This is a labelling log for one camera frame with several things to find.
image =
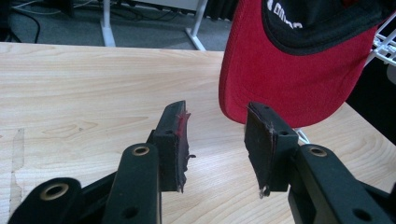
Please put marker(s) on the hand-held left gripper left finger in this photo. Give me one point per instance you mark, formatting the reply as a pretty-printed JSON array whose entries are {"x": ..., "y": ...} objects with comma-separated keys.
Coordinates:
[{"x": 168, "y": 149}]

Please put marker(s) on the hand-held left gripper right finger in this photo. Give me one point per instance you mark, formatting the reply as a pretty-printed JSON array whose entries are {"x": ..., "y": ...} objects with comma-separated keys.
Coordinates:
[{"x": 267, "y": 146}]

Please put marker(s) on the white metal desk frame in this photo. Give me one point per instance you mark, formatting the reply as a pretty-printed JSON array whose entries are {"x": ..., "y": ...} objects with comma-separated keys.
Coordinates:
[{"x": 196, "y": 25}]

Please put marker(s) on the red and black visor cap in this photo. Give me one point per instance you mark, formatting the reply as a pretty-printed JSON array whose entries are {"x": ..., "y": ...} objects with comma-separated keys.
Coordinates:
[{"x": 295, "y": 71}]

